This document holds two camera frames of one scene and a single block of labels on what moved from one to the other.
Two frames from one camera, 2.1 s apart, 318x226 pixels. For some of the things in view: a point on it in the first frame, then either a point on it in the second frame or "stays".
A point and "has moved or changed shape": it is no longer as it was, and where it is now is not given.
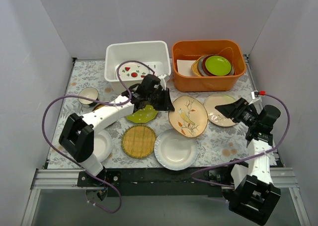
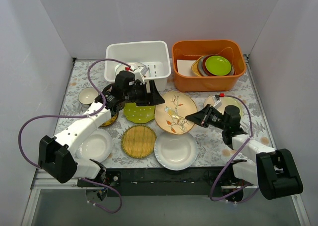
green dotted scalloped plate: [143, 115] stays
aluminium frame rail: [47, 179] stays
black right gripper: [236, 110] -> [203, 114]
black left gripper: [157, 97] -> [147, 95]
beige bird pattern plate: [188, 116] has moved or changed shape
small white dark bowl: [88, 92] stays
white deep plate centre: [175, 151] stays
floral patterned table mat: [194, 135] stays
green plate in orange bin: [218, 65] stays
